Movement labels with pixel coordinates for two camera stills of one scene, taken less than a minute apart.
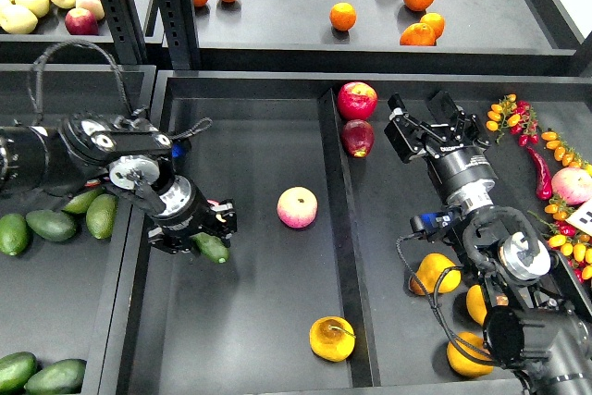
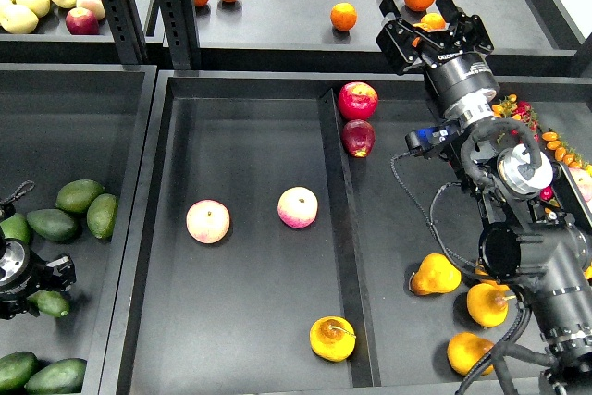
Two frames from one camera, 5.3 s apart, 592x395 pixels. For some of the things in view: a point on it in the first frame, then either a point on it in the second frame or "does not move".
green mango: x=211 y=246 → x=50 y=302
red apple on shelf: x=81 y=21 does not move
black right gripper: x=451 y=169 → x=462 y=82
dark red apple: x=358 y=137 does not move
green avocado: x=14 y=234 does not move
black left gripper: x=186 y=212 → x=21 y=273
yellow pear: x=332 y=339 does not move
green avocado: x=65 y=376 does not move
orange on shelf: x=343 y=16 does not move
